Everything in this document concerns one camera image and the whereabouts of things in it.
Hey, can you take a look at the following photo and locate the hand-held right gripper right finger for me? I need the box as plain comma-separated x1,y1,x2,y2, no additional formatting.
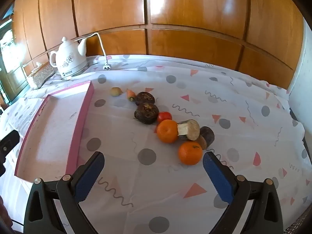
202,151,284,234

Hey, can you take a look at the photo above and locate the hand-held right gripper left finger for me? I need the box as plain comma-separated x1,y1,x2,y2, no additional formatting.
24,151,106,234

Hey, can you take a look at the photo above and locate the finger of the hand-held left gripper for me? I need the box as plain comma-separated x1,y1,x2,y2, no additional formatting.
0,129,20,176

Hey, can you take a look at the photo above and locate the orange mandarin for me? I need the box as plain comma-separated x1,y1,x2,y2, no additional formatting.
156,119,179,144
178,141,203,165

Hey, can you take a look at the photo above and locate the pink-rimmed shallow tray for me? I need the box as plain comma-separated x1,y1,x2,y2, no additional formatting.
14,81,95,184

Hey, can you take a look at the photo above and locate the pale cut yam piece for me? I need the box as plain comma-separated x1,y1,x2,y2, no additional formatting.
177,119,201,141

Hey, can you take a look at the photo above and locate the red tomato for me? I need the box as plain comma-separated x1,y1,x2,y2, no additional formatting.
157,112,172,124

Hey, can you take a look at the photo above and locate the dark brown taro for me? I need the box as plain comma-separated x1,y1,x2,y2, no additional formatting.
135,92,156,106
134,103,160,125

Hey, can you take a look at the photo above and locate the person's left forearm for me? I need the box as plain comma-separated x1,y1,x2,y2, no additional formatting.
0,195,13,233

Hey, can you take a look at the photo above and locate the small tan round fruit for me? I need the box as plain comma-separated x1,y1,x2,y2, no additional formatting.
195,136,207,150

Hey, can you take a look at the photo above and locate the white patterned tablecloth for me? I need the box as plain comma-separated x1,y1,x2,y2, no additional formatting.
0,54,309,234

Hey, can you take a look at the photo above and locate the silver ornate tissue box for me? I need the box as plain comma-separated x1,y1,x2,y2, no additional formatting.
26,62,55,89

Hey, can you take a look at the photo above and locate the glass window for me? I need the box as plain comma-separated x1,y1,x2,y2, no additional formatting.
0,5,27,105

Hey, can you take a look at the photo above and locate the grey woven surface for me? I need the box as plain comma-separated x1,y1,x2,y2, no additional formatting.
284,210,310,234

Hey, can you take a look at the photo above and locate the white floral electric kettle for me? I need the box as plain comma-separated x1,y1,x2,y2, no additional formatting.
49,36,89,80

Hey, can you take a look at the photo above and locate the white cabinet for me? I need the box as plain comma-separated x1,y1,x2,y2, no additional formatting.
288,27,312,127

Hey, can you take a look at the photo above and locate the white power cord with plug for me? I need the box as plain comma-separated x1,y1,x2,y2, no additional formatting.
74,32,112,71

